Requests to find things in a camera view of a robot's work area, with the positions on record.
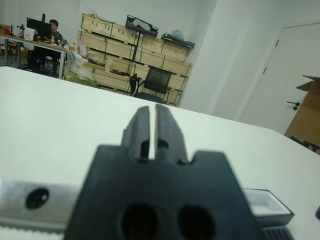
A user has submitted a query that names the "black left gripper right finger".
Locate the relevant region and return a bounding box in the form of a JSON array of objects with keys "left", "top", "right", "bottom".
[{"left": 154, "top": 103, "right": 188, "bottom": 165}]

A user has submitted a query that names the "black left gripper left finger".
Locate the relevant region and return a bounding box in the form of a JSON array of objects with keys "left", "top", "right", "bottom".
[{"left": 121, "top": 105, "right": 152, "bottom": 162}]

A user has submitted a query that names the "black box base white insert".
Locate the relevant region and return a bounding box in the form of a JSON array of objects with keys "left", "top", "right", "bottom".
[{"left": 243, "top": 188, "right": 296, "bottom": 226}]

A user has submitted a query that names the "brown cardboard box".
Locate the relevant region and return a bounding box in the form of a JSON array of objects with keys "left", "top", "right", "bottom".
[{"left": 284, "top": 74, "right": 320, "bottom": 151}]

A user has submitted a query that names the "black waste bin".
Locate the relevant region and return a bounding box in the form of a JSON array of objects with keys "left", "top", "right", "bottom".
[{"left": 128, "top": 73, "right": 141, "bottom": 96}]

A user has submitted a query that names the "black mesh office chair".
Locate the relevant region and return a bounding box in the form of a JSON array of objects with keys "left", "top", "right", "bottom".
[{"left": 132, "top": 66, "right": 174, "bottom": 104}]

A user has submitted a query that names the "wooden crate stack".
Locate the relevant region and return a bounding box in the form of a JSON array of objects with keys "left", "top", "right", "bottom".
[{"left": 77, "top": 11, "right": 193, "bottom": 106}]

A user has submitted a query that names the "yellow plastic bag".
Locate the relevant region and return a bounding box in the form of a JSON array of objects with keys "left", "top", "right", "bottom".
[{"left": 63, "top": 67, "right": 98, "bottom": 86}]

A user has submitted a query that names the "long black tray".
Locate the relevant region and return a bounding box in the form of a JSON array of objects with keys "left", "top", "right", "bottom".
[{"left": 161, "top": 32, "right": 196, "bottom": 49}]

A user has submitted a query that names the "clear plastic bag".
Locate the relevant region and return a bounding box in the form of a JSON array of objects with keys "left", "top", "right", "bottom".
[{"left": 66, "top": 50, "right": 89, "bottom": 73}]

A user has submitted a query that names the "red white packet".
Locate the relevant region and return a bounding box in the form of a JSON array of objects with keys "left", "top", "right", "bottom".
[{"left": 77, "top": 37, "right": 88, "bottom": 57}]

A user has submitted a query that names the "white office desk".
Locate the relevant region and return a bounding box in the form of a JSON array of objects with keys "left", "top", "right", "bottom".
[{"left": 0, "top": 32, "right": 69, "bottom": 80}]

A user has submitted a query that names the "black tray with foil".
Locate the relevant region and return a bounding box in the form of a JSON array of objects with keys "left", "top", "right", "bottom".
[{"left": 124, "top": 14, "right": 160, "bottom": 37}]

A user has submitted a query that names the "white door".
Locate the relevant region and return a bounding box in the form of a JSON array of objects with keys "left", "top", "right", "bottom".
[{"left": 237, "top": 22, "right": 320, "bottom": 136}]

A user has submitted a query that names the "black computer tower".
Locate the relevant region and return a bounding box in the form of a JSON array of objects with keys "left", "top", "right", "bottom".
[{"left": 26, "top": 48, "right": 48, "bottom": 73}]

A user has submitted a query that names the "seated person in camouflage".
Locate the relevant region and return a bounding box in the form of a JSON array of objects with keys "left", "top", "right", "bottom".
[{"left": 44, "top": 18, "right": 68, "bottom": 75}]

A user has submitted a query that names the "black computer monitor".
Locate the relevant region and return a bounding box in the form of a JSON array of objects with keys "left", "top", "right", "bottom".
[{"left": 26, "top": 16, "right": 53, "bottom": 39}]

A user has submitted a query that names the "black door handle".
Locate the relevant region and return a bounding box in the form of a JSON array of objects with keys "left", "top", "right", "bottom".
[{"left": 286, "top": 100, "right": 301, "bottom": 111}]

